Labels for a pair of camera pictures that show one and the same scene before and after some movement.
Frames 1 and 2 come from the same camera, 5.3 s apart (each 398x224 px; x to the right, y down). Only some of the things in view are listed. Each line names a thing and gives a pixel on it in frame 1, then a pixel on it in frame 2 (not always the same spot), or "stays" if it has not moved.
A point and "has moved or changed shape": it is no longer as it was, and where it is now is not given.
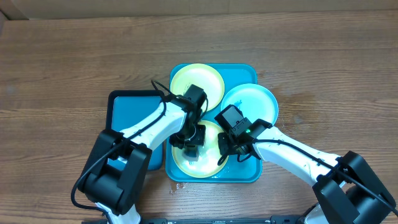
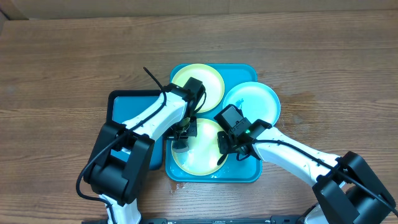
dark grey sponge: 191,155 has moved or changed shape
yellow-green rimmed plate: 208,164 stays
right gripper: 224,144 stays
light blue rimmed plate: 254,101 stays
